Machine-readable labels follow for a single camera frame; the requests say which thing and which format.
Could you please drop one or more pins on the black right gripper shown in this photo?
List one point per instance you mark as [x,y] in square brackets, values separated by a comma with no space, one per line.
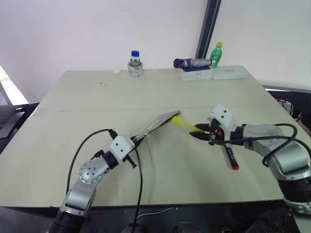
[215,132]

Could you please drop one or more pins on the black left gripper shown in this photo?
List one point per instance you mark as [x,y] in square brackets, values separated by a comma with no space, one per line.
[136,141]

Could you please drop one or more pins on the yellow highlighter pen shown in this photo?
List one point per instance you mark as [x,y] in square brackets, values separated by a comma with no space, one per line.
[181,122]

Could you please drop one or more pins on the grid pattern zip pouch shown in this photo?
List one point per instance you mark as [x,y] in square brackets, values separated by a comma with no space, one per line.
[160,122]

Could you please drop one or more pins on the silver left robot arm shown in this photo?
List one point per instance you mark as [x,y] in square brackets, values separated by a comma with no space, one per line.
[89,172]

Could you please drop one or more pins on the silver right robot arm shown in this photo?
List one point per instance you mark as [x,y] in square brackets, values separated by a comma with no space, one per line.
[263,136]

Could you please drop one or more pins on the black marker with red cap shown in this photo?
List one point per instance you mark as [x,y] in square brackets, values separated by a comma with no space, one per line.
[232,157]

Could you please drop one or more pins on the white box with blue band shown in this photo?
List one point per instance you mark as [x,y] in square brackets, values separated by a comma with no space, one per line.
[195,73]

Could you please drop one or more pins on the plain white flat box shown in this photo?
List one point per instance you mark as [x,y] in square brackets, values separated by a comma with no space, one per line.
[228,72]

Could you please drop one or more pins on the folded purple grey umbrella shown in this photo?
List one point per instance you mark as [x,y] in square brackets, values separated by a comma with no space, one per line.
[192,62]

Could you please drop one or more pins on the white tape roll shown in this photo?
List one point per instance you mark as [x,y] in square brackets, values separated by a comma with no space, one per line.
[135,70]

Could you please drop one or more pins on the green bottle with yellow cap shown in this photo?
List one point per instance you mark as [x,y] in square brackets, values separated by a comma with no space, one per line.
[216,55]

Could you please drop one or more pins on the clear bottle with blue cap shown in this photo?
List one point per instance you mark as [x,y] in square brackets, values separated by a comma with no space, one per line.
[135,57]

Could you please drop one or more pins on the white and red bag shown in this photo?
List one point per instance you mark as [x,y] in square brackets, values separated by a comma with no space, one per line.
[286,104]

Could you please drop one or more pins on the grey side desk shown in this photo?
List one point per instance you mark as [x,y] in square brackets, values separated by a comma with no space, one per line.
[286,88]

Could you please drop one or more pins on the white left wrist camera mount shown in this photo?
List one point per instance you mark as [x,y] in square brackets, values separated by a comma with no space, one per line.
[120,145]

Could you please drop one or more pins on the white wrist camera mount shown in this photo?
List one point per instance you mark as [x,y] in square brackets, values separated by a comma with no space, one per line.
[224,117]
[120,145]

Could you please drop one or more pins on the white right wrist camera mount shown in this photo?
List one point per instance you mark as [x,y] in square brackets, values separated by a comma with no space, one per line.
[224,117]

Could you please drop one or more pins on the dark grey wall pillar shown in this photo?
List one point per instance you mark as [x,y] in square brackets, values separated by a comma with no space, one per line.
[208,29]

